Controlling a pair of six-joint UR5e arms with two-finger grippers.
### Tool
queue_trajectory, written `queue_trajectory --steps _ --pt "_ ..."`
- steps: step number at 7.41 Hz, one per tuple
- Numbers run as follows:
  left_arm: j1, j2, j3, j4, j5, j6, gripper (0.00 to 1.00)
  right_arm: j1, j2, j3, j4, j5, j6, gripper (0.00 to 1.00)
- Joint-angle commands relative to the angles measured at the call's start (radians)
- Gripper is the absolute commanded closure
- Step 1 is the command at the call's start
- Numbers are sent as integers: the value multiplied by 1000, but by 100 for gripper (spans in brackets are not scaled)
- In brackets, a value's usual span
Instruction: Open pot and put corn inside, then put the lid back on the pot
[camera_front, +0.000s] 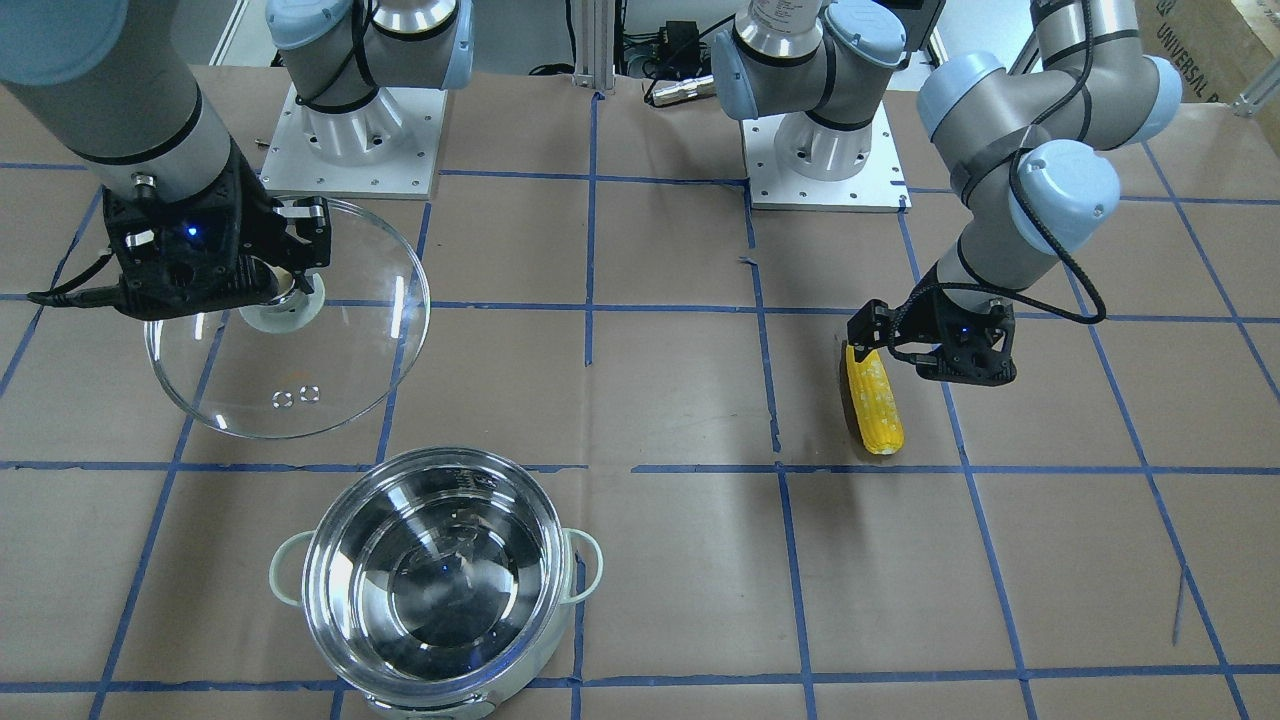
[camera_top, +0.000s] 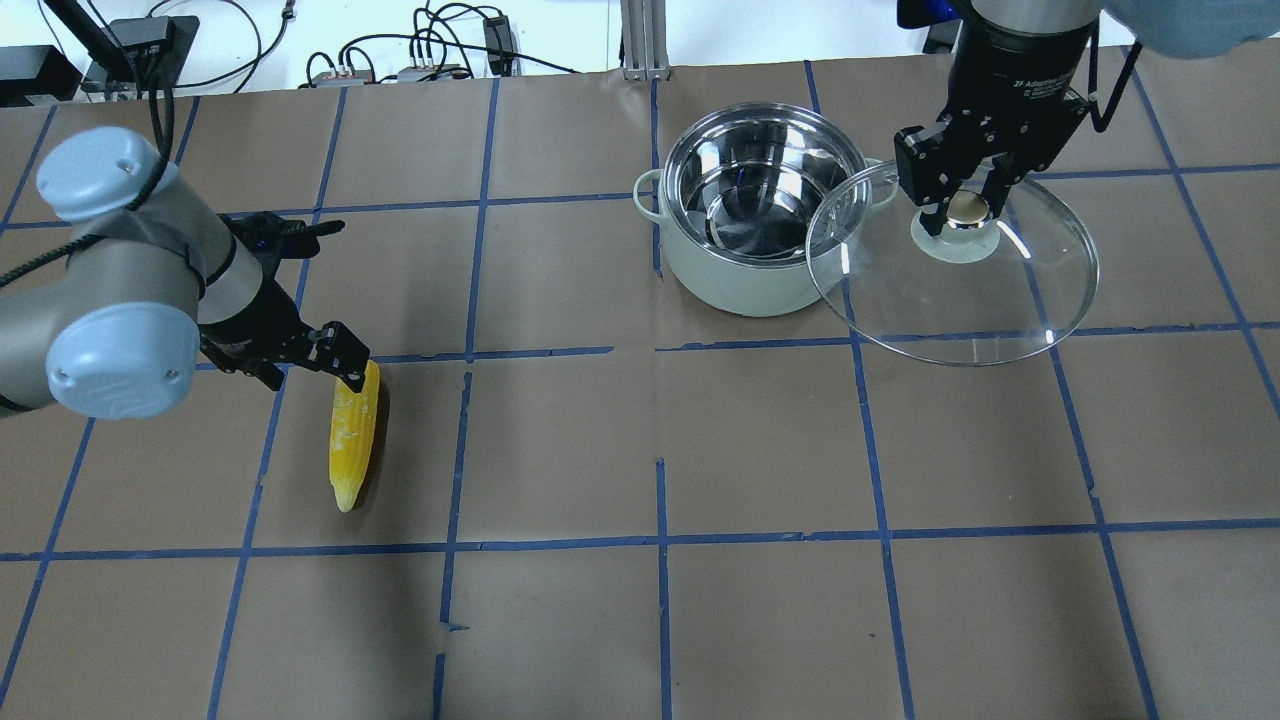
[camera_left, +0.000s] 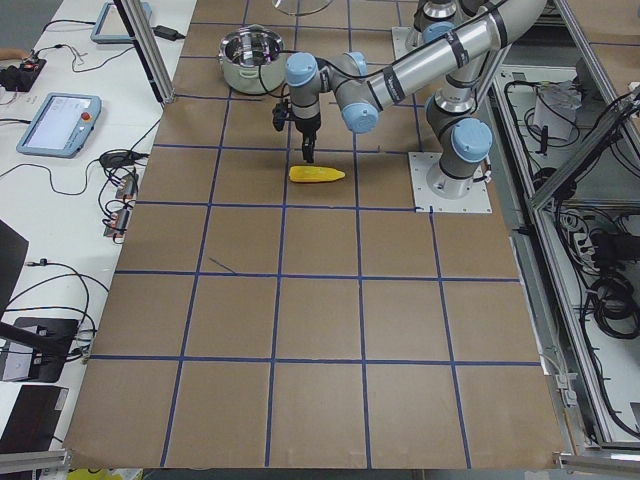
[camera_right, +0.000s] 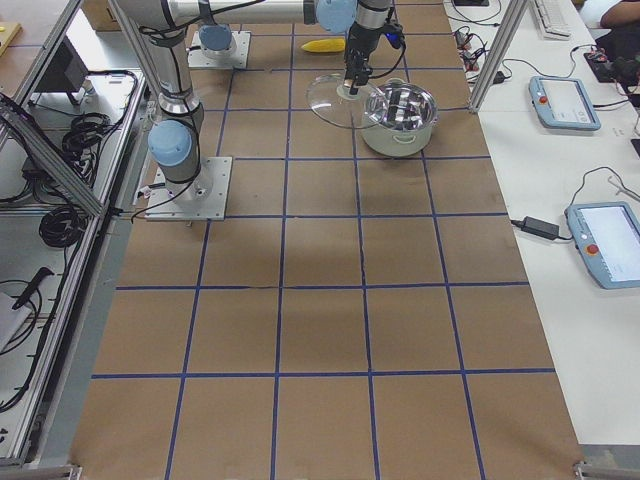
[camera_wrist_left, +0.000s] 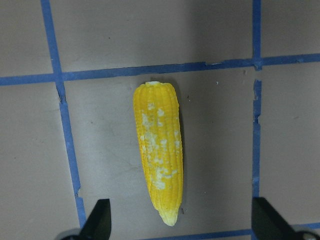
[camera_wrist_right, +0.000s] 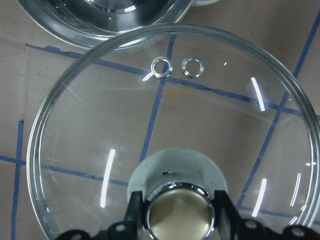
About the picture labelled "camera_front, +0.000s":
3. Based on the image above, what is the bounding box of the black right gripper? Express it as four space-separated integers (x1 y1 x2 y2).
102 146 333 322

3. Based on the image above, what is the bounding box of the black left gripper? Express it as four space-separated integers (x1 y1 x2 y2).
847 283 1018 387

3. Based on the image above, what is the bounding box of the yellow corn cob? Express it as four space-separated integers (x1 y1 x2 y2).
844 345 905 456

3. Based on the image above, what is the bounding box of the glass pot lid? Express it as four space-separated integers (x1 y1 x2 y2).
143 200 431 439

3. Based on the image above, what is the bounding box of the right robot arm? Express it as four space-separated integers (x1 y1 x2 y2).
3 1 475 334

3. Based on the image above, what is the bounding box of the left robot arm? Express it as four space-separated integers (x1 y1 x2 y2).
710 1 1183 386

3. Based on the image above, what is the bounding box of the pale green cooking pot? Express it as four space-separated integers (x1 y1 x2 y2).
268 447 605 719

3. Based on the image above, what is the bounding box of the black power brick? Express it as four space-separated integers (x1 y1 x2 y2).
658 20 700 67

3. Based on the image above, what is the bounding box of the cardboard box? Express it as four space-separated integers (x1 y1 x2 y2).
1135 1 1279 102

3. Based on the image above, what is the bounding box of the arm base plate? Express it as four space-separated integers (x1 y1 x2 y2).
740 104 911 213
260 88 451 201

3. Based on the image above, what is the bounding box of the aluminium frame post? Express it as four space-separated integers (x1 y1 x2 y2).
570 1 621 96

